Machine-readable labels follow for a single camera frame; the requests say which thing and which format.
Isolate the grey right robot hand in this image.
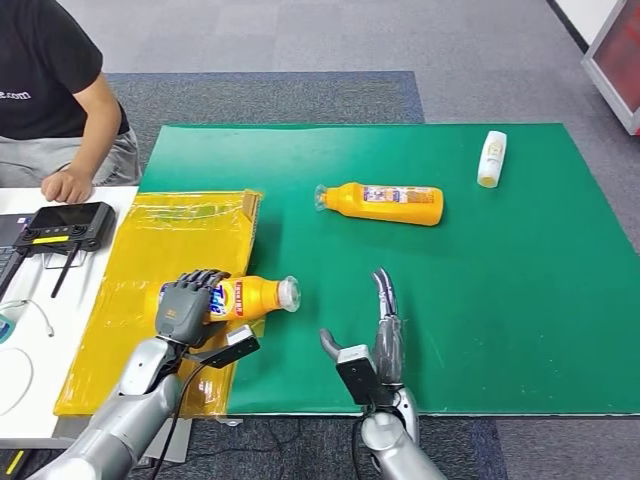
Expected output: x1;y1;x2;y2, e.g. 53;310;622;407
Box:
319;266;405;389

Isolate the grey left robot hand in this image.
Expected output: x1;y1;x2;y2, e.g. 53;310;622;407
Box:
155;268;232;349

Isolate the orange detergent bottle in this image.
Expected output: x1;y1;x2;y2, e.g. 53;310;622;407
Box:
313;182;445;227
145;274;302;326

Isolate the small white bottle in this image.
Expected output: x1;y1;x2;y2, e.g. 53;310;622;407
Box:
476;130;508;189

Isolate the yellow taped cardboard sheet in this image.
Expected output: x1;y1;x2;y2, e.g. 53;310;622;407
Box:
54;190;266;420

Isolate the green table mat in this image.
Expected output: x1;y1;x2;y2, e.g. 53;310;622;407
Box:
139;123;640;417

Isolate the black remote controller with screen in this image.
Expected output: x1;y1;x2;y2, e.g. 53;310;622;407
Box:
13;201;117;299

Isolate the person's hand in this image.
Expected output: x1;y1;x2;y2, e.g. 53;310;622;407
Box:
41;165;94;205

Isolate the dark laptop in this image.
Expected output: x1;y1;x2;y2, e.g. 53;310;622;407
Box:
0;213;34;303

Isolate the person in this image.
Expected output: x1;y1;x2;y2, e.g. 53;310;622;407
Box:
0;0;143;188

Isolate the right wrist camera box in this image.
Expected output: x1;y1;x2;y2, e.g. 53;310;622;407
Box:
336;344;386;407

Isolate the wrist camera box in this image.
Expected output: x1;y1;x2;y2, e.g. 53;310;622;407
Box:
336;344;386;407
187;324;261;371

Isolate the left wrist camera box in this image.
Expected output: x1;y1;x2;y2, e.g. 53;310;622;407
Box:
187;324;261;371

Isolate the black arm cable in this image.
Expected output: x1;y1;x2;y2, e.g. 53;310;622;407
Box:
149;360;206;480

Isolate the thin white cable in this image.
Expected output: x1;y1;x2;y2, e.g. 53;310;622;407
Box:
0;299;56;338

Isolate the white cable loop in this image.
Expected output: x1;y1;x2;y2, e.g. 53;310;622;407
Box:
0;347;35;419

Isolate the red panel with white frame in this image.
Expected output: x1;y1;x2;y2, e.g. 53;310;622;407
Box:
581;0;640;137

